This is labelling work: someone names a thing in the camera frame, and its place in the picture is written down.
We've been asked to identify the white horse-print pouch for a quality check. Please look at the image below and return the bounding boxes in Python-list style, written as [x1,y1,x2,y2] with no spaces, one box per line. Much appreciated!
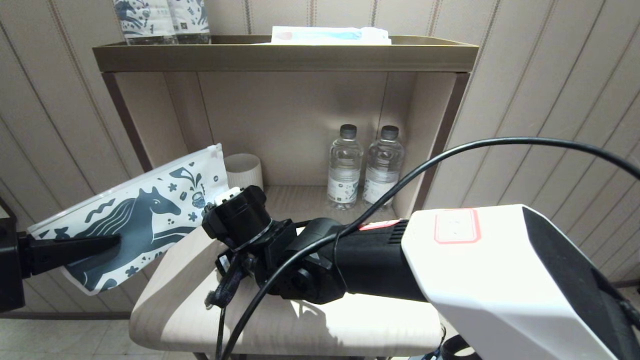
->
[27,143,231,296]

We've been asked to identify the black braided right arm sleeve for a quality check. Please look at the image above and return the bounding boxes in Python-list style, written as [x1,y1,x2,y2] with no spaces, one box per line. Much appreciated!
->
[204,252,247,310]

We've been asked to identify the white ribbed mug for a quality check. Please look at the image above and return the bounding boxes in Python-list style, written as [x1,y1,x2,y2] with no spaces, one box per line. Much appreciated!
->
[223,153,264,191]

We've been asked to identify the clear water bottle dark cap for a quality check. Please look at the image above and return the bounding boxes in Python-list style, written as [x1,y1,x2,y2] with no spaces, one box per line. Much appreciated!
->
[361,125,404,211]
[326,124,362,210]

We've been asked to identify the beige wooden shelf unit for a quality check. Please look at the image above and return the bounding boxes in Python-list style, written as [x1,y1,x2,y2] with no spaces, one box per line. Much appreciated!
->
[92,35,480,360]

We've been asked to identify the patterned packages on top shelf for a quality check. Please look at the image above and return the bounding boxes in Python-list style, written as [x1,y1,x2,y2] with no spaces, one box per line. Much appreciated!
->
[112,0,178,46]

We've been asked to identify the white blue flat package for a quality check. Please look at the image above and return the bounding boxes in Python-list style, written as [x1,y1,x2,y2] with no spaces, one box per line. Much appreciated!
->
[252,26,392,46]

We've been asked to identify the black right camera cable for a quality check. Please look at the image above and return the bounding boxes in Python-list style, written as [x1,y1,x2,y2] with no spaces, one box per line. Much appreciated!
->
[215,137,640,360]

